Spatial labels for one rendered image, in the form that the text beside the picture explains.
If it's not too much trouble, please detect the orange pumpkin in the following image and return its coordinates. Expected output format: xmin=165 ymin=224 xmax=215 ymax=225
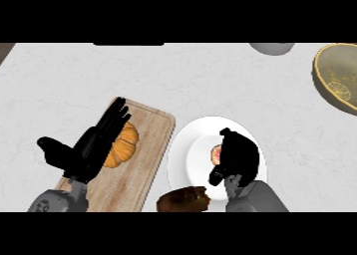
xmin=103 ymin=121 xmax=141 ymax=169

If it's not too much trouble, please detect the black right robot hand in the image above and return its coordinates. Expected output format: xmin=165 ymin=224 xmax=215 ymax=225
xmin=208 ymin=127 xmax=263 ymax=187

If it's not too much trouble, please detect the white plate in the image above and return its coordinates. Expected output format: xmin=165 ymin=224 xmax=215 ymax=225
xmin=168 ymin=116 xmax=269 ymax=203

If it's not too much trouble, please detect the yellow olive bowl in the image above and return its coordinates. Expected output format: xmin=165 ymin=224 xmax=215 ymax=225
xmin=312 ymin=43 xmax=357 ymax=118

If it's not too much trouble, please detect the pale wooden cutting board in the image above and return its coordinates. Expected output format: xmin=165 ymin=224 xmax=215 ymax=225
xmin=54 ymin=96 xmax=178 ymax=213

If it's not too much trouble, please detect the grey rounded object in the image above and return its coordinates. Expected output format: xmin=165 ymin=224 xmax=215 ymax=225
xmin=248 ymin=43 xmax=297 ymax=57

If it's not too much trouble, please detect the pink frosted cupcake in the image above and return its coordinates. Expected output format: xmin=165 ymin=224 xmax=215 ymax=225
xmin=210 ymin=143 xmax=224 ymax=167

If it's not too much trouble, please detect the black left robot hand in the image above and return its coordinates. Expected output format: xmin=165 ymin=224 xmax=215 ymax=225
xmin=37 ymin=97 xmax=134 ymax=184

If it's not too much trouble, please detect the brown bread loaf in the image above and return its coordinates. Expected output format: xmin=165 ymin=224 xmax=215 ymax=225
xmin=156 ymin=185 xmax=212 ymax=213

